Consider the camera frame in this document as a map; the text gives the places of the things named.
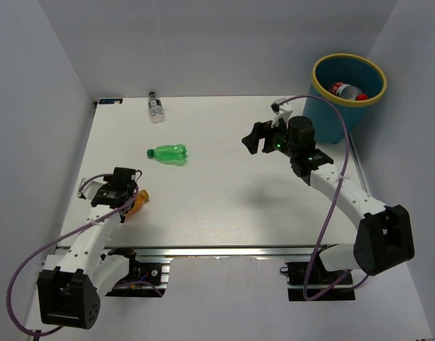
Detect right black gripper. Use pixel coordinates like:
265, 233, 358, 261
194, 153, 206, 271
242, 115, 297, 158

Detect orange juice bottle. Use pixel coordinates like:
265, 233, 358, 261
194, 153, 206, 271
126, 190, 150, 217

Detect red label water bottle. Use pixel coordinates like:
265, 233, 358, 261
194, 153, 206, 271
329, 82, 368, 101

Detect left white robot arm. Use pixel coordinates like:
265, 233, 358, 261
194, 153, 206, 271
37, 168, 140, 330

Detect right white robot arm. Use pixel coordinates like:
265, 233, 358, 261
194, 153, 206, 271
242, 117, 415, 283

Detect teal bin with yellow rim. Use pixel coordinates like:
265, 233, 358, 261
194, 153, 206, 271
302, 53, 387, 144

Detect green plastic bottle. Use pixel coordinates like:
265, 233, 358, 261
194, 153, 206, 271
146, 144, 188, 166

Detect clear bottle with black label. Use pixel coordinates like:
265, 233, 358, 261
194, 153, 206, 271
148, 92, 165, 124

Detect blue label sticker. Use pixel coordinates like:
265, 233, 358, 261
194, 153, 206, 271
97, 98, 123, 105

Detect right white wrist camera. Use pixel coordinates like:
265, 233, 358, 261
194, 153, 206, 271
270, 98, 294, 129

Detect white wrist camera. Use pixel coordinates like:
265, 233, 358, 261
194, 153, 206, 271
270, 98, 294, 129
77, 178, 104, 200

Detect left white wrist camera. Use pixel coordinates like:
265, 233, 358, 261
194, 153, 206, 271
77, 178, 104, 200

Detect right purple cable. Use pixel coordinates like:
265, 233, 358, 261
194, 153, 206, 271
270, 94, 370, 301

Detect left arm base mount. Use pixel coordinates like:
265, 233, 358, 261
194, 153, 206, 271
106, 248, 170, 298

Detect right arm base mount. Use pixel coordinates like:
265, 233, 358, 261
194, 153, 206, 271
280, 262, 356, 302

